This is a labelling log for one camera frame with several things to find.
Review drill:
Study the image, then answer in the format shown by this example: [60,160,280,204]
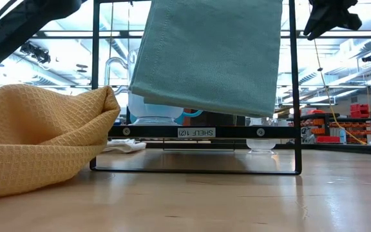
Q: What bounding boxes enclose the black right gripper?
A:
[303,0,363,41]

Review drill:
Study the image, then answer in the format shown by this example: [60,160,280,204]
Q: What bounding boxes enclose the bright blue plastic mug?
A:
[126,108,203,126]

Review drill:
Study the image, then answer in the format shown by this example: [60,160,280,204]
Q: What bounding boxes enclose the amber translucent tumbler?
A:
[182,108,193,126]

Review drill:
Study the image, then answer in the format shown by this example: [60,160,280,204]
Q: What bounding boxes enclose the clear glass mug with handle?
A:
[104,48,185,126]

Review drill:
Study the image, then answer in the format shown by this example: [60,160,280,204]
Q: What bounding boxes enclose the white shelf label sticker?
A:
[177,127,216,139]

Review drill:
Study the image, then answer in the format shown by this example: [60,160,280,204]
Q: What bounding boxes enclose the black rack with orange bins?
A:
[287,112,371,145]

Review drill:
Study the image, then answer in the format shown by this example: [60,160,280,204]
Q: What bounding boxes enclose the stacked red storage bins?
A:
[349,102,370,119]

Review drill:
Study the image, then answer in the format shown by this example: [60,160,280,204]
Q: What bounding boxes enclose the red plastic bin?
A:
[316,135,341,144]

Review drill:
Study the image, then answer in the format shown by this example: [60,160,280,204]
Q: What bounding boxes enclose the white plaid dish towel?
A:
[103,138,147,154]

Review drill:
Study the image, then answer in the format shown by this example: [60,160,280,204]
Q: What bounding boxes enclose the yellow waffle cloth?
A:
[0,83,122,200]

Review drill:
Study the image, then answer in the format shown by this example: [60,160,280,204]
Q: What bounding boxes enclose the yellow hanging cable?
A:
[312,38,368,146]

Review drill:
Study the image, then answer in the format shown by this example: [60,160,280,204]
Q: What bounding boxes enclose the black aluminium table frame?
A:
[146,142,371,156]

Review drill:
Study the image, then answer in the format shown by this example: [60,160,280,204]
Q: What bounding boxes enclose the black metal rack frame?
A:
[89,0,303,176]

